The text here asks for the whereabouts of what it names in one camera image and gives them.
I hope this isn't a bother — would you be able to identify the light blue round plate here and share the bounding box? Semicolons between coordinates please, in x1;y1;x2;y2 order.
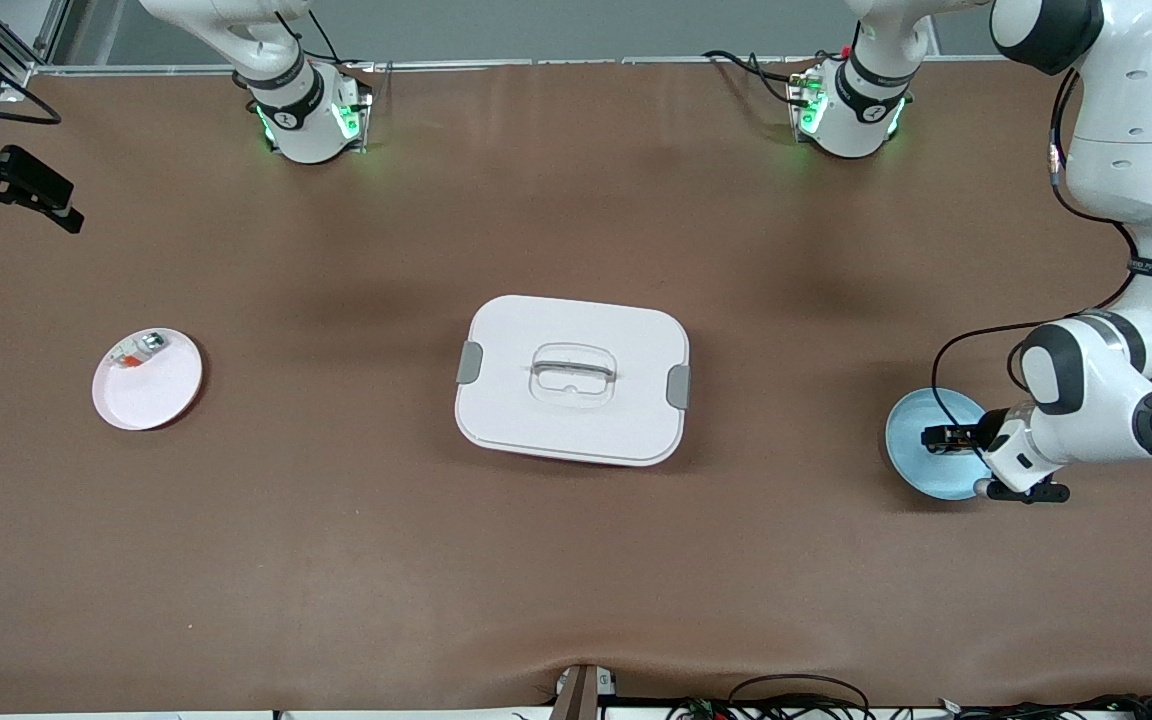
885;388;999;501

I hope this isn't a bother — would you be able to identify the white circuit breaker orange lever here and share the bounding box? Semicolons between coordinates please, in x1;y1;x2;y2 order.
108;332;170;370

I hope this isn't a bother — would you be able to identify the pink round plate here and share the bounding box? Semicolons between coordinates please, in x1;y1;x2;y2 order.
92;327;205;432

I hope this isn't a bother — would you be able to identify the white lidded pink lunch box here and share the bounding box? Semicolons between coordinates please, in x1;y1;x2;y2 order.
454;294;692;469

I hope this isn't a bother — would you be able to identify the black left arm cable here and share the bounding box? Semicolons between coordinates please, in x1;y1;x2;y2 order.
931;68;1152;471

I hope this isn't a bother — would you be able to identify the aluminium frame profile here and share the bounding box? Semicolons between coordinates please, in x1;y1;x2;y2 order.
0;0;72;86

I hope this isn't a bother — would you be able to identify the black looped cable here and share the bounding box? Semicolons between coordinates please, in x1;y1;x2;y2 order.
728;674;873;720

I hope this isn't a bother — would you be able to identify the black cable bundle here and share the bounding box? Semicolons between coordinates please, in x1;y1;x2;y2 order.
666;695;1152;720

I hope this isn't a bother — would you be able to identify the black base power cable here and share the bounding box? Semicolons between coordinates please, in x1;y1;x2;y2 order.
304;8;377;73
702;48;799;106

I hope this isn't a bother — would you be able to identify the brown bracket with white device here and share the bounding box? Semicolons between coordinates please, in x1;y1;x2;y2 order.
551;663;619;720

